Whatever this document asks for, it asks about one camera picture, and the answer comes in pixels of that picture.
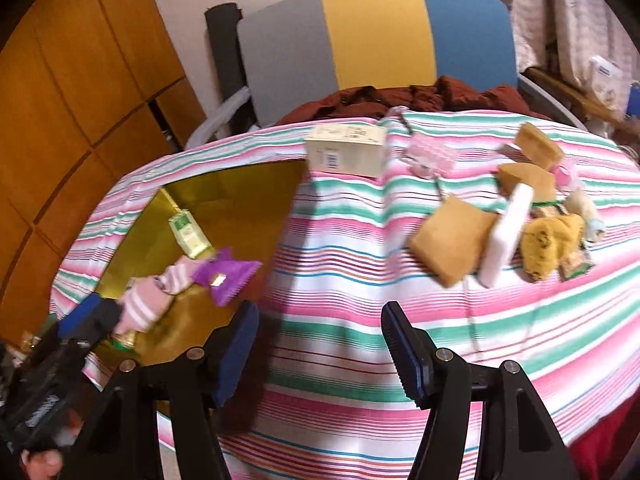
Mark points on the small green-edged packet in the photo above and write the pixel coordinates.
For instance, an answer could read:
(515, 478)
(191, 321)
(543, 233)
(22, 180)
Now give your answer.
(577, 265)

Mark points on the clear pink plastic case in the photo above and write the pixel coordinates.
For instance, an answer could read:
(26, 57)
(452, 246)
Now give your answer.
(431, 156)

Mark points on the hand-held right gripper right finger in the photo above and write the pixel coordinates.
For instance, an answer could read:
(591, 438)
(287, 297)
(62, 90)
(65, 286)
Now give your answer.
(404, 355)

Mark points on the pink striped socks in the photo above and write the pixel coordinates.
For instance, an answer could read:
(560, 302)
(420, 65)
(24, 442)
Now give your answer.
(145, 302)

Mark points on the large tan sponge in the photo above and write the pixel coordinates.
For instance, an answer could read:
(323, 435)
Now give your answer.
(452, 240)

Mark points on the gold tray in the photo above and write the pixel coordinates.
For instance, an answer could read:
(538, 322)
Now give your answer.
(240, 210)

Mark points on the cream cardboard box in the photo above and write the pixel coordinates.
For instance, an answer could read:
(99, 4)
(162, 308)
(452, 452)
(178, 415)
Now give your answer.
(345, 152)

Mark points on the wooden wardrobe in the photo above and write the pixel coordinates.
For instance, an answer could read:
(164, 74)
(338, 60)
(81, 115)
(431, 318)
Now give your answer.
(90, 75)

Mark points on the striped pink green tablecloth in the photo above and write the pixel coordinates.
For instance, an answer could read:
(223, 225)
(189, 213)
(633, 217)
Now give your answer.
(350, 270)

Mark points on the white foam block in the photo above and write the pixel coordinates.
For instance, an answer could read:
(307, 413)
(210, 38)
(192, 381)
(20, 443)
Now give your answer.
(505, 237)

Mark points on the grey yellow blue chair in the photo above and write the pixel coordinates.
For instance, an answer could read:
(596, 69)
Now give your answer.
(375, 35)

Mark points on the tan sponge green trim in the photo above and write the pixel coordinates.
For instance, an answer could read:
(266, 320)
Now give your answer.
(525, 180)

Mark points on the cream branch-print curtain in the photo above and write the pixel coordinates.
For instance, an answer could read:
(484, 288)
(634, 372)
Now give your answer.
(585, 10)

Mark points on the white blue mask box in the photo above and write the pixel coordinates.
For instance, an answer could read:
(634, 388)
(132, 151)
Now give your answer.
(606, 80)

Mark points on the purple crinkled packet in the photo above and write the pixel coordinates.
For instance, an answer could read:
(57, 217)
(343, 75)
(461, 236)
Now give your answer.
(225, 275)

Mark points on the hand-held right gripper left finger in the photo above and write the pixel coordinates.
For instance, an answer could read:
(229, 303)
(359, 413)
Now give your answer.
(234, 355)

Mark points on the thick tan sponge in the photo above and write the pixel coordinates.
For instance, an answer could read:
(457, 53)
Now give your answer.
(539, 146)

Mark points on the red cloth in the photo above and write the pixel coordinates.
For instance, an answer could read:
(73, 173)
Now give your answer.
(605, 445)

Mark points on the pink round puff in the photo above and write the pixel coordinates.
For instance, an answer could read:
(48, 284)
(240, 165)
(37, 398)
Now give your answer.
(566, 177)

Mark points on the person's left hand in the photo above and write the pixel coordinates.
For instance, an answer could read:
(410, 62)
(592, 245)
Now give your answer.
(41, 466)

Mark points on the white plastic tube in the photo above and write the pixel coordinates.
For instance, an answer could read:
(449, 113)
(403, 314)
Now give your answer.
(215, 120)

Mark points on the wooden side desk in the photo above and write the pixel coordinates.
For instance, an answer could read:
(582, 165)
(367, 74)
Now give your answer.
(575, 95)

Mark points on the small green box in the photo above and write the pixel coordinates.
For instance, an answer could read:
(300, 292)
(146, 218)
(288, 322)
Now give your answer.
(189, 234)

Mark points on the cream cloth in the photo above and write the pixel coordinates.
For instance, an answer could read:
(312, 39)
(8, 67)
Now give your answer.
(585, 212)

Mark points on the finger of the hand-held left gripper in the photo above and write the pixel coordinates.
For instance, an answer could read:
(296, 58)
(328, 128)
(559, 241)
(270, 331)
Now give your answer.
(75, 312)
(102, 320)

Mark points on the dark red jacket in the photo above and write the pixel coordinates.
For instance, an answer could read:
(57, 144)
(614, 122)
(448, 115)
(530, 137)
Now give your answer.
(435, 97)

